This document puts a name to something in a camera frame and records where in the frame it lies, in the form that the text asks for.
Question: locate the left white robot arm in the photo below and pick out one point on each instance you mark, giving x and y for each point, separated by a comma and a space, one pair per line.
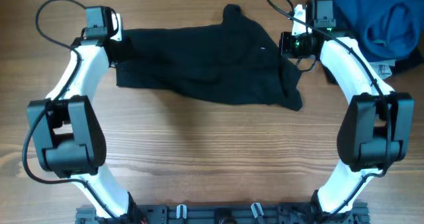
67, 136

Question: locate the black garment under pile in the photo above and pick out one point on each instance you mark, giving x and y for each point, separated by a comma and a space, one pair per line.
412, 61

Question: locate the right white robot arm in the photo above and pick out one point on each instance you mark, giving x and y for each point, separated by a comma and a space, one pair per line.
375, 130

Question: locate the blue garment on pile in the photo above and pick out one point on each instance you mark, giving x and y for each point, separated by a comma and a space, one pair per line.
384, 29

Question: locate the black t-shirt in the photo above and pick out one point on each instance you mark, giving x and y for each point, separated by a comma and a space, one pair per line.
235, 62

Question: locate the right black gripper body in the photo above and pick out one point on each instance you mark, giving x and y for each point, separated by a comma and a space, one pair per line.
285, 44

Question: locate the white folded garment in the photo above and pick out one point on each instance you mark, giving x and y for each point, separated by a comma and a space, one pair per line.
383, 68

